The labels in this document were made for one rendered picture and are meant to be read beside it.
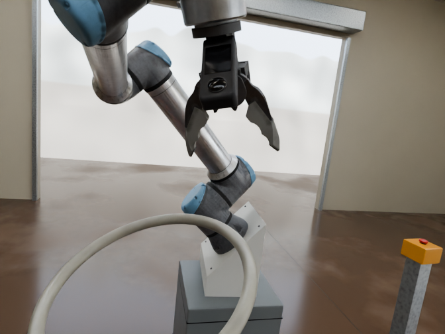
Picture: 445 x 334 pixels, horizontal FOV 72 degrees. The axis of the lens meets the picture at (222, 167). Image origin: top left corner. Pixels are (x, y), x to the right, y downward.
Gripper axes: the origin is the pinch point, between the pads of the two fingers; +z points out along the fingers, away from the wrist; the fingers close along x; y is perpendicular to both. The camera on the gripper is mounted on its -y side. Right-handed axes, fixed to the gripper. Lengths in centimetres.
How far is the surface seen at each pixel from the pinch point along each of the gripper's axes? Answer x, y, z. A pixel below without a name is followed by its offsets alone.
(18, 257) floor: 257, 140, 162
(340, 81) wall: -102, 527, 121
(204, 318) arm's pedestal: 27, 29, 83
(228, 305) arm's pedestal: 18, 35, 82
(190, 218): 19.0, 20.9, 28.3
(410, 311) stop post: -62, 67, 122
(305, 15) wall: -44, 501, 6
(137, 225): 34.1, 18.3, 28.5
